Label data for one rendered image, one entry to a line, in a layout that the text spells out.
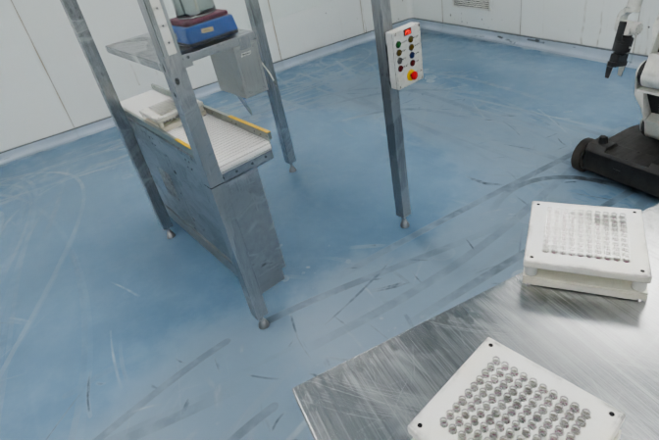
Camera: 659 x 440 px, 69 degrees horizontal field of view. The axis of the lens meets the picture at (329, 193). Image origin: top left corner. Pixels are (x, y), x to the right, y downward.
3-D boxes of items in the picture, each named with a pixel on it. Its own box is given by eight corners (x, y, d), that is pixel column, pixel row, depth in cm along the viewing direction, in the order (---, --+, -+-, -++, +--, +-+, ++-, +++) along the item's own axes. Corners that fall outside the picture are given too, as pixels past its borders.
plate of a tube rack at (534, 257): (651, 284, 98) (652, 276, 97) (523, 267, 108) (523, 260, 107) (640, 216, 116) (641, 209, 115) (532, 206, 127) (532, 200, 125)
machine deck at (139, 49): (257, 41, 178) (254, 30, 176) (164, 74, 160) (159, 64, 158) (187, 29, 222) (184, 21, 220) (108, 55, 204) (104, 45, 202)
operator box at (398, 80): (424, 77, 226) (420, 22, 213) (399, 90, 218) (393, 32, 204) (414, 75, 230) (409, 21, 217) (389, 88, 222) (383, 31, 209)
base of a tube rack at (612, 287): (646, 302, 101) (648, 293, 99) (522, 283, 111) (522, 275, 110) (636, 231, 119) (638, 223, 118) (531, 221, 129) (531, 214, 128)
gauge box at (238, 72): (269, 89, 188) (256, 38, 178) (246, 99, 183) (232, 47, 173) (241, 81, 204) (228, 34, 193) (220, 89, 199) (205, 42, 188)
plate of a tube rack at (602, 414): (625, 419, 76) (627, 413, 75) (549, 550, 64) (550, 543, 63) (487, 342, 93) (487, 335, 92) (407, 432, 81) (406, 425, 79)
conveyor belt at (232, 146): (272, 151, 200) (269, 141, 198) (220, 177, 188) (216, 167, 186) (154, 96, 296) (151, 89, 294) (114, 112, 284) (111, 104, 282)
